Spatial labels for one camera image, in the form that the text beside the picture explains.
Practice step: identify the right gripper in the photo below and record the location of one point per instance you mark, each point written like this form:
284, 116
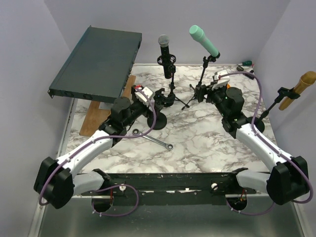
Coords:
208, 93

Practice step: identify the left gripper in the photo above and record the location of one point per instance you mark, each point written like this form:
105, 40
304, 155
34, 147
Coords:
158, 99

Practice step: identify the black tripod clip stand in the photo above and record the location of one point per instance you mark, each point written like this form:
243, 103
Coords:
206, 61

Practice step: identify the black round-base shock-mount stand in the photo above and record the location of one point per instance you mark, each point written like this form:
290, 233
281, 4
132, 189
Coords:
161, 119

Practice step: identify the mint green toy microphone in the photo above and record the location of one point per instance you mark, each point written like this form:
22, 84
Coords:
199, 36

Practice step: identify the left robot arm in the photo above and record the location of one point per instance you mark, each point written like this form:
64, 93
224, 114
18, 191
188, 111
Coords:
58, 180

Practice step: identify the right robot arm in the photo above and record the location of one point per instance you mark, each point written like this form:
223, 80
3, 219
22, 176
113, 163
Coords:
287, 178

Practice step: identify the black microphone silver grille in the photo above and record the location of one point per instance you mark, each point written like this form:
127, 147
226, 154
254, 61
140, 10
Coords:
163, 41

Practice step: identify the black round-base clip stand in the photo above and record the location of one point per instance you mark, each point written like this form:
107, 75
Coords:
282, 92

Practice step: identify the gold microphone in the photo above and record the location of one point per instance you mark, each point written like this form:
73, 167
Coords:
304, 82

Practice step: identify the silver ratchet wrench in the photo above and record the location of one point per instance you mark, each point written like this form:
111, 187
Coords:
166, 145

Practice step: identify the wooden board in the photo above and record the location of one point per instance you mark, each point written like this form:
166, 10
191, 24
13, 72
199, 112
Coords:
95, 116

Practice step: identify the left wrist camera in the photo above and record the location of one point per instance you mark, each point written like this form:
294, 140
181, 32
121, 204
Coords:
144, 94

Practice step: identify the green-handled screwdriver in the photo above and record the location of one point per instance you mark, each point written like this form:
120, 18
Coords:
247, 63

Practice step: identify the dark rack-mount equipment case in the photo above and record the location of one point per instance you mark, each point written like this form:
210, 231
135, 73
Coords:
98, 67

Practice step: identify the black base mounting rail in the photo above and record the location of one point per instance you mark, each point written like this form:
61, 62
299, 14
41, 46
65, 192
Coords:
167, 188

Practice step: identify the aluminium frame rail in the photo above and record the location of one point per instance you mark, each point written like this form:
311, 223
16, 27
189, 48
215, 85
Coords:
37, 219

